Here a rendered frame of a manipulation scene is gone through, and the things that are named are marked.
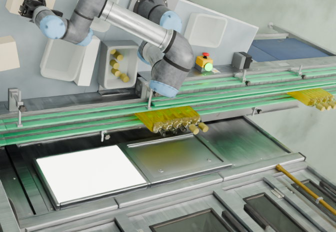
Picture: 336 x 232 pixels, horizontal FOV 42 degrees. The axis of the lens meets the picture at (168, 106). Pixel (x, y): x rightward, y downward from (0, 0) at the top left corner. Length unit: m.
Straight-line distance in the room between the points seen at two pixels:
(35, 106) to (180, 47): 0.80
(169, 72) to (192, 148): 0.72
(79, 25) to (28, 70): 0.58
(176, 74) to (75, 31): 0.40
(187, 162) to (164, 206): 0.32
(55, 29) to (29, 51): 0.53
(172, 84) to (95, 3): 0.41
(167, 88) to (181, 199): 0.55
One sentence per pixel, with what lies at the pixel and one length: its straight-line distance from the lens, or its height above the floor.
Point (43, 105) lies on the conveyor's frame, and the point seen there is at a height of 0.83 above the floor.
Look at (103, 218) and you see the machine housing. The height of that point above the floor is 1.42.
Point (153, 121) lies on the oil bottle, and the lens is 2.12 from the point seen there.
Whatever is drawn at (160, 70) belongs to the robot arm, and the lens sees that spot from 1.66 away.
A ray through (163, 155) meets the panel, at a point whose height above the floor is 1.14.
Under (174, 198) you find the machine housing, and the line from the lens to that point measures 1.95.
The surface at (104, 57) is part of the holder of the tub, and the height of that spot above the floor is 0.80.
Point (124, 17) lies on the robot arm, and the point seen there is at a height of 1.25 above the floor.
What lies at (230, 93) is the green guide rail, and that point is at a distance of 2.51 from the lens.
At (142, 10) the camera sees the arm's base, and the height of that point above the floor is 0.81.
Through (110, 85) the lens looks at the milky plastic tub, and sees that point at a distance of 2.19.
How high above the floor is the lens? 2.60
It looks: 46 degrees down
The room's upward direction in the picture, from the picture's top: 132 degrees clockwise
